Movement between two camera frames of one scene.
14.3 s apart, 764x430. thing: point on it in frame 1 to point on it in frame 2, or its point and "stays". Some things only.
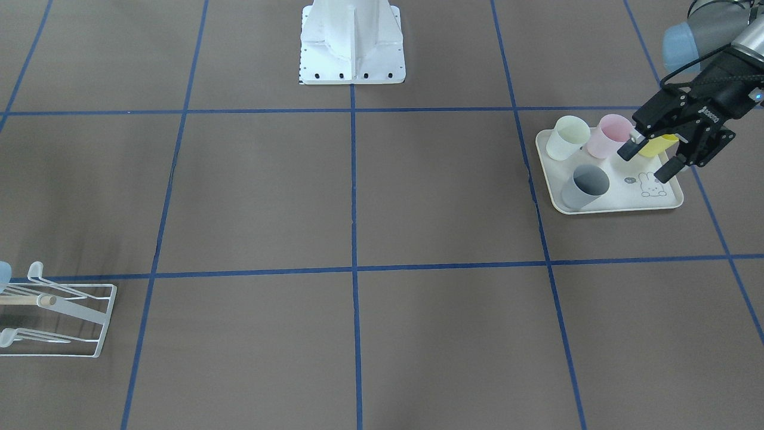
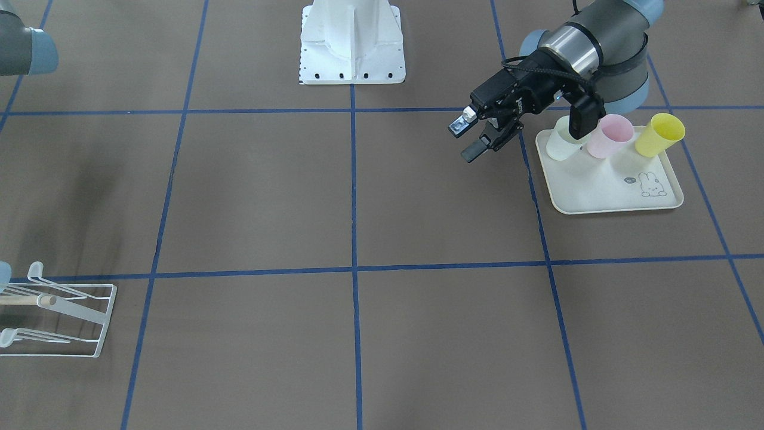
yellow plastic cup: [655, 146] stays
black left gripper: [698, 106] to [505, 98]
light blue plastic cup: [5, 275] stays
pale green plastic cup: [570, 133] stays
